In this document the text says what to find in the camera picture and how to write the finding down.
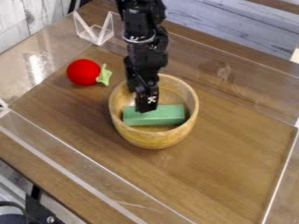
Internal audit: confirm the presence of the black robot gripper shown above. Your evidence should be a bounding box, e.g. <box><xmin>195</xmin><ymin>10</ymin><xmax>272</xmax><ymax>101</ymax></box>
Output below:
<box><xmin>124</xmin><ymin>36</ymin><xmax>169</xmax><ymax>113</ymax></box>

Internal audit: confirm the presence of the brown wooden bowl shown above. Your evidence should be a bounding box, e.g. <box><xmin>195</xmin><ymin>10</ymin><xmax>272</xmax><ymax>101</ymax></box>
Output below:
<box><xmin>108</xmin><ymin>74</ymin><xmax>200</xmax><ymax>150</ymax></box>

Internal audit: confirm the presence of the green rectangular block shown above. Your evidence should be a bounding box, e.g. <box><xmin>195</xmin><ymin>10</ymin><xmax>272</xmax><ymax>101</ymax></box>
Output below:
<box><xmin>122</xmin><ymin>104</ymin><xmax>185</xmax><ymax>126</ymax></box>

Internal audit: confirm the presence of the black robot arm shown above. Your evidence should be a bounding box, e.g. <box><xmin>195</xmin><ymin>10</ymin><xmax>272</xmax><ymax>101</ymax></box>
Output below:
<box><xmin>116</xmin><ymin>0</ymin><xmax>168</xmax><ymax>113</ymax></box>

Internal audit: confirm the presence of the red toy tomato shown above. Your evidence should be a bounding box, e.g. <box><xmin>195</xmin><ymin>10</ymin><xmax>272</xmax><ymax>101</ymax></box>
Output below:
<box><xmin>66</xmin><ymin>59</ymin><xmax>112</xmax><ymax>86</ymax></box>

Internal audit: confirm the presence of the black table clamp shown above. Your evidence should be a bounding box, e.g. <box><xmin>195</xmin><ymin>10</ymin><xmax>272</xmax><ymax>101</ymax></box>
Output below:
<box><xmin>0</xmin><ymin>185</ymin><xmax>66</xmax><ymax>224</ymax></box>

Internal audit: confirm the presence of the clear acrylic corner bracket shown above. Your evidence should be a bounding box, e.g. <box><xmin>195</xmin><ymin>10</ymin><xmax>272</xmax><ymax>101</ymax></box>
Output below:
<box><xmin>72</xmin><ymin>11</ymin><xmax>114</xmax><ymax>46</ymax></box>

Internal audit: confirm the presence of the clear acrylic tray wall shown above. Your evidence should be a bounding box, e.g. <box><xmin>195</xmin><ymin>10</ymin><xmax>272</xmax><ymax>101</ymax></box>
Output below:
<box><xmin>0</xmin><ymin>10</ymin><xmax>299</xmax><ymax>224</ymax></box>

